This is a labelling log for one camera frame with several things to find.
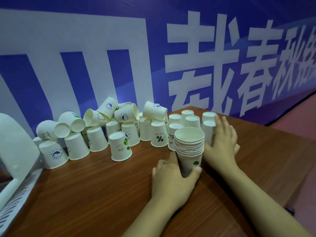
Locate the plain white paper cup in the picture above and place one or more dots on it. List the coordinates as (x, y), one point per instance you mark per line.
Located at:
(207, 130)

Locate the white plastic storage box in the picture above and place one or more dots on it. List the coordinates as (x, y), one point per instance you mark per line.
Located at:
(14, 145)

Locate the person's left hand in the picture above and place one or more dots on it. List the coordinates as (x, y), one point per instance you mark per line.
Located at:
(170, 187)

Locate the brown drawer cabinet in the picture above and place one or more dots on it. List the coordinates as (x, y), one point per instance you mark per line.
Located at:
(301, 190)

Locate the white slotted drain tray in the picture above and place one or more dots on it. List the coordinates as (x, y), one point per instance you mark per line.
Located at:
(22, 197)

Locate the person's right hand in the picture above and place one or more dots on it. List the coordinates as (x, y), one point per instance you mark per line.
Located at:
(222, 150)

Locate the brown wooden table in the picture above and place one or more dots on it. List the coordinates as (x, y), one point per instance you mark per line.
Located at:
(98, 194)

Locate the person's right forearm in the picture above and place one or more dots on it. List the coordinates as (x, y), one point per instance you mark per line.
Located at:
(259, 202)

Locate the pile of paper cups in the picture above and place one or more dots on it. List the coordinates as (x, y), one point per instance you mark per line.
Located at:
(76, 145)

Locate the blue white backdrop banner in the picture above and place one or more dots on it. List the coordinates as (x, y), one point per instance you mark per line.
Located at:
(37, 34)

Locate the nested stack of paper cups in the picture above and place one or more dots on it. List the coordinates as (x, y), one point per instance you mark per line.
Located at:
(189, 139)

